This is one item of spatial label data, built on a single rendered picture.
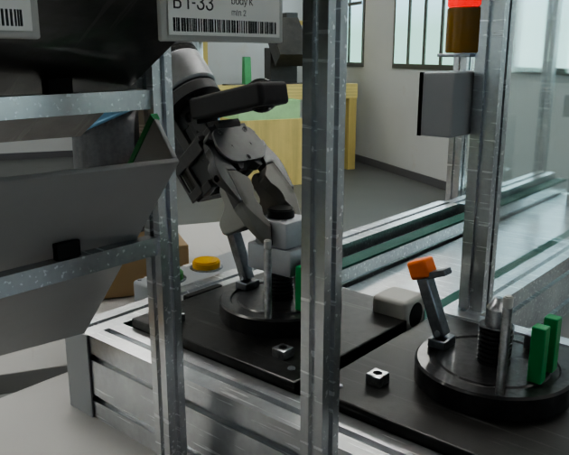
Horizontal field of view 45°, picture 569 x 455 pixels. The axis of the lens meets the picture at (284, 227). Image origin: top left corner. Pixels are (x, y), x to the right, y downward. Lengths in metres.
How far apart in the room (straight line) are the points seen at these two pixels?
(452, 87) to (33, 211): 0.47
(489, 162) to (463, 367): 0.27
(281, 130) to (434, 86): 5.82
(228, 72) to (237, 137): 8.44
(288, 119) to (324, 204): 6.16
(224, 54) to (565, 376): 8.70
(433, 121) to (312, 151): 0.35
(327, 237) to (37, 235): 0.21
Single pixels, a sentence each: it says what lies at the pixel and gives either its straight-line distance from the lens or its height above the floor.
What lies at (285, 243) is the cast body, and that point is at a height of 1.06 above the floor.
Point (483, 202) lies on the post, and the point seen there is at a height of 1.09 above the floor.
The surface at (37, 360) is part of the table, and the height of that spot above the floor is 0.86.
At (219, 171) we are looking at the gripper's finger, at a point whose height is 1.14.
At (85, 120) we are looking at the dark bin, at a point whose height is 1.20.
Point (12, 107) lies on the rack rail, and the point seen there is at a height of 1.23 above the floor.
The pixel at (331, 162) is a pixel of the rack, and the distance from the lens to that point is 0.44.
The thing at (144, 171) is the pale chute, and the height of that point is 1.18.
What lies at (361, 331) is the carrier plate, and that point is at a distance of 0.74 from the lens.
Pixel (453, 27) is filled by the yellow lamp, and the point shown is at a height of 1.29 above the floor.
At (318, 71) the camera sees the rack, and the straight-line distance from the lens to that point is 0.43.
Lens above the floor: 1.26
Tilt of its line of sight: 14 degrees down
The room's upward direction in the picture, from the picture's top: straight up
